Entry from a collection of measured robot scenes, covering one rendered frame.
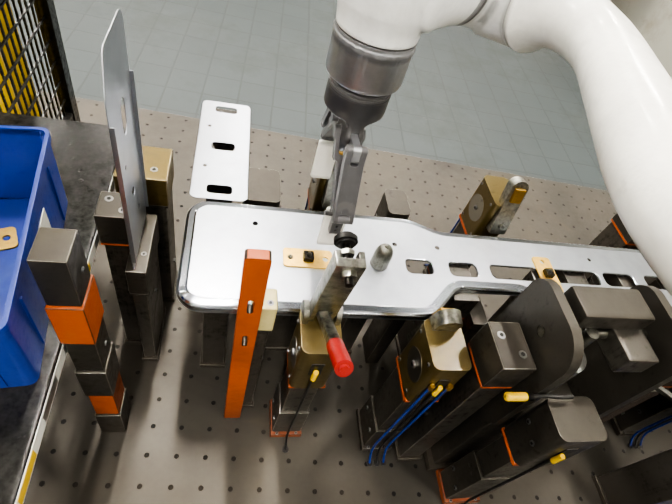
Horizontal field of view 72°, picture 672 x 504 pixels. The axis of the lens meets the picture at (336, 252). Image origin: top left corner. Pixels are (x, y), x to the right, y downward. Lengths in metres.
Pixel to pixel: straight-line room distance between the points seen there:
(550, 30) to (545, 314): 0.34
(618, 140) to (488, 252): 0.62
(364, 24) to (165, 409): 0.75
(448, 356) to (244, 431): 0.45
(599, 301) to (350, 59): 0.44
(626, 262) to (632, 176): 0.83
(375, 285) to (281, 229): 0.19
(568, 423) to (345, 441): 0.44
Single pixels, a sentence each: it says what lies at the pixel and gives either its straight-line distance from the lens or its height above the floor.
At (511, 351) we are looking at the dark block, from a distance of 0.66.
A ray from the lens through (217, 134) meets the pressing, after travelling 0.98.
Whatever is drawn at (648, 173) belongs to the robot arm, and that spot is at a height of 1.48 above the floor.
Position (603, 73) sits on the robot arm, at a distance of 0.42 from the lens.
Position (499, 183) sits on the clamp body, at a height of 1.04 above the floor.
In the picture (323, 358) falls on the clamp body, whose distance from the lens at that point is 0.65.
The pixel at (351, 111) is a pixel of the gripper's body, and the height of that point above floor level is 1.32.
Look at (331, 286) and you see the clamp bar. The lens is 0.55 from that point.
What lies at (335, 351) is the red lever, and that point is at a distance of 0.54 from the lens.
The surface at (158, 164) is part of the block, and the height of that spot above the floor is 1.06.
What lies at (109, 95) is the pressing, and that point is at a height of 1.29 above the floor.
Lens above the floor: 1.61
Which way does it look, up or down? 49 degrees down
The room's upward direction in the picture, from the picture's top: 20 degrees clockwise
